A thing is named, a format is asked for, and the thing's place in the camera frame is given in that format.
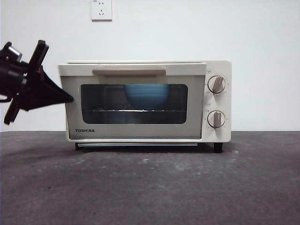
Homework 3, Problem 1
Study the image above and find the metal wire oven rack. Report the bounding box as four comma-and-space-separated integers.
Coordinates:
82, 108, 188, 113

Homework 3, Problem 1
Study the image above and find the blue ribbed bowl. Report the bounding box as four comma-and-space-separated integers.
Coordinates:
123, 84, 171, 111

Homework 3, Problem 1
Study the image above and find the glass oven door with handle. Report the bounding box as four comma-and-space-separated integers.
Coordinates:
58, 62, 208, 142

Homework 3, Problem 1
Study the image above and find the cream Toshiba toaster oven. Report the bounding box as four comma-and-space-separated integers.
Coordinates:
67, 60, 233, 153

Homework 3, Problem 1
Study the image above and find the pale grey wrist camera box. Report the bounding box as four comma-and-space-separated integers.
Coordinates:
0, 41, 23, 64

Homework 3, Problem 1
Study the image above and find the cream temperature knob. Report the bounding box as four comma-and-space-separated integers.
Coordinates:
207, 75, 227, 94

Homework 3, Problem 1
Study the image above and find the cream timer knob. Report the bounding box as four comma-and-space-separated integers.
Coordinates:
207, 110, 226, 129

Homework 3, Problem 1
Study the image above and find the white wall socket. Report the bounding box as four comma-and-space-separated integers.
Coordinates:
91, 0, 113, 22

